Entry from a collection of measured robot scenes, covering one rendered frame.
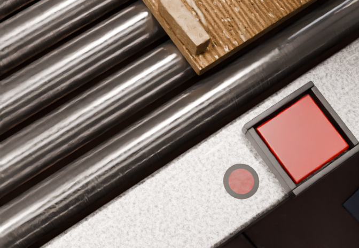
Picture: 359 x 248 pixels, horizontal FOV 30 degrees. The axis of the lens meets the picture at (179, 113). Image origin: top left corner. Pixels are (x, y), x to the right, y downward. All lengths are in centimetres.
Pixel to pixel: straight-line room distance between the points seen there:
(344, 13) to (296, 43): 6
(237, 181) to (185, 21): 15
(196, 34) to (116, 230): 18
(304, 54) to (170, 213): 20
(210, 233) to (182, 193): 4
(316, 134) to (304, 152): 2
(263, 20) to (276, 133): 11
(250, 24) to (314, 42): 7
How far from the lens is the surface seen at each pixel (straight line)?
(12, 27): 64
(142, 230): 58
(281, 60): 63
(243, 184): 59
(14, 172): 60
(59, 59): 62
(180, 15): 58
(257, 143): 58
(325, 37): 65
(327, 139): 60
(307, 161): 59
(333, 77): 64
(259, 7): 63
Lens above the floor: 149
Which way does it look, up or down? 72 degrees down
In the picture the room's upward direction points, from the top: 10 degrees clockwise
